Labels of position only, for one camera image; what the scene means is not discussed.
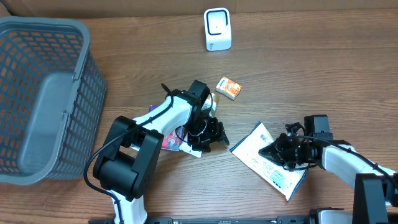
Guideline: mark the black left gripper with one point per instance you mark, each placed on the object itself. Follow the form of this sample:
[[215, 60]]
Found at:
[[217, 132]]

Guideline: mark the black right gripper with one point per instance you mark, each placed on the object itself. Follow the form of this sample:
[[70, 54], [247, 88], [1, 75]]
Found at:
[[276, 151]]

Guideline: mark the yellow snack bag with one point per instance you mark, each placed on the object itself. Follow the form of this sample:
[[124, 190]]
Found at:
[[247, 151]]

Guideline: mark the red purple pad pack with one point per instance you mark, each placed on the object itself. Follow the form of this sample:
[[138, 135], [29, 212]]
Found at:
[[173, 141]]

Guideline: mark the orange kleenex tissue pack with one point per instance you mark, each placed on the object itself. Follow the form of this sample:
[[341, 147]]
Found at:
[[228, 88]]

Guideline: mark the white bamboo print tube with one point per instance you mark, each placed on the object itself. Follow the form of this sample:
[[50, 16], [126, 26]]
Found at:
[[210, 106]]

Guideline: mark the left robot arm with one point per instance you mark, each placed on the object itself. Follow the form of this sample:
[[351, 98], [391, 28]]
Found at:
[[126, 162]]

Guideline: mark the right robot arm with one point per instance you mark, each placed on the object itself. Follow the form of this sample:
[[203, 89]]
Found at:
[[311, 144]]

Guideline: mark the white barcode scanner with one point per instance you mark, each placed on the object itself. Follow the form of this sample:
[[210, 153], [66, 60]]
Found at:
[[217, 24]]

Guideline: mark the grey plastic basket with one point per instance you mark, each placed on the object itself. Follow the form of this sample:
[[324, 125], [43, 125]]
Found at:
[[52, 96]]

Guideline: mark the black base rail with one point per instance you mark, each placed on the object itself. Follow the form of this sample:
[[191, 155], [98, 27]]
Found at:
[[217, 221]]

